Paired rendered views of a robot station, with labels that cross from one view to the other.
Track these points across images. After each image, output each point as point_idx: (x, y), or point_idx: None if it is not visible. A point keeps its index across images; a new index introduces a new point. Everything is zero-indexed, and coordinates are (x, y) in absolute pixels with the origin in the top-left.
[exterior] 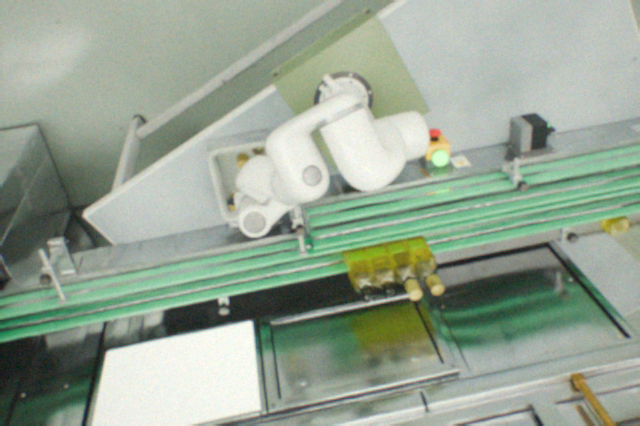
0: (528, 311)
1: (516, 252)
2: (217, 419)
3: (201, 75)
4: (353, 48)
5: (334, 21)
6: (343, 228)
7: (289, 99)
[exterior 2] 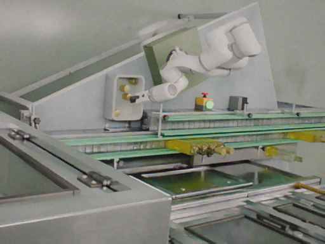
0: (259, 175)
1: (236, 162)
2: None
3: (44, 74)
4: (186, 39)
5: (117, 60)
6: (172, 130)
7: (157, 56)
